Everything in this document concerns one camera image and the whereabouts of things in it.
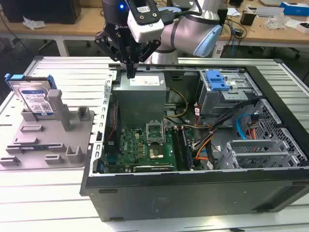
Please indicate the grey metal drive cage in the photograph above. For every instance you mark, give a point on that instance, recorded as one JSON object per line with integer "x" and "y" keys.
{"x": 217, "y": 104}

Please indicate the green motherboard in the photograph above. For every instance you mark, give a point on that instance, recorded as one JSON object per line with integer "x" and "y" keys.
{"x": 135, "y": 147}

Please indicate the wooden top desk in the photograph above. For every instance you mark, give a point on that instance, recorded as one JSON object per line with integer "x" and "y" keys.
{"x": 72, "y": 30}
{"x": 270, "y": 33}

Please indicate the grey parts rack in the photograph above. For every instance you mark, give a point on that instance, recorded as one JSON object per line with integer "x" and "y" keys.
{"x": 48, "y": 145}

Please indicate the black open PC case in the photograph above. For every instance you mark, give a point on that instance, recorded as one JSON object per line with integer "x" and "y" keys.
{"x": 193, "y": 198}

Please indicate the hard disk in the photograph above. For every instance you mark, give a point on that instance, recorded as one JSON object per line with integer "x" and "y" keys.
{"x": 33, "y": 96}

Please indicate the black equipment box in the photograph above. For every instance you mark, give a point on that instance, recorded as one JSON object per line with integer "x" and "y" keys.
{"x": 43, "y": 10}

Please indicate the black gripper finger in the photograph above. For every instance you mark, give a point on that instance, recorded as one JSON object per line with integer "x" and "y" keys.
{"x": 150, "y": 49}
{"x": 107, "y": 43}

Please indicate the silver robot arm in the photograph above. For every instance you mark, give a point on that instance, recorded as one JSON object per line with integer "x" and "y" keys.
{"x": 186, "y": 29}

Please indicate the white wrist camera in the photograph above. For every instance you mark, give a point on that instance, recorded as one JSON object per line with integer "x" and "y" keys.
{"x": 147, "y": 31}

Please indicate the blue cardboard box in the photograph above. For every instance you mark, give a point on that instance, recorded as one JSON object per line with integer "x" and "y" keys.
{"x": 295, "y": 8}

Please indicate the grey power supply unit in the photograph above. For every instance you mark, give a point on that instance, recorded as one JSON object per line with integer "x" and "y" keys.
{"x": 140, "y": 101}

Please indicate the blue plastic drive latch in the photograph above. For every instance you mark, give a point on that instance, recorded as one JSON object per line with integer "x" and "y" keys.
{"x": 216, "y": 81}

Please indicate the long black expansion slot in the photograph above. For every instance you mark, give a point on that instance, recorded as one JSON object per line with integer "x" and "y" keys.
{"x": 154, "y": 168}

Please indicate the CPU socket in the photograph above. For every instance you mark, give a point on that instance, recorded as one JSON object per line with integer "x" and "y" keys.
{"x": 156, "y": 152}

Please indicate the grey metal disk bay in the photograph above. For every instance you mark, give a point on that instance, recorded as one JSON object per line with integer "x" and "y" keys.
{"x": 253, "y": 154}

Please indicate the black RAM slot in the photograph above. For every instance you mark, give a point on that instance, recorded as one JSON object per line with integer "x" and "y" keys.
{"x": 180, "y": 147}
{"x": 184, "y": 147}
{"x": 187, "y": 147}
{"x": 177, "y": 147}

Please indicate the white crumpled paper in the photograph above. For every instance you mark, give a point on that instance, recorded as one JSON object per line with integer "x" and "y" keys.
{"x": 33, "y": 23}

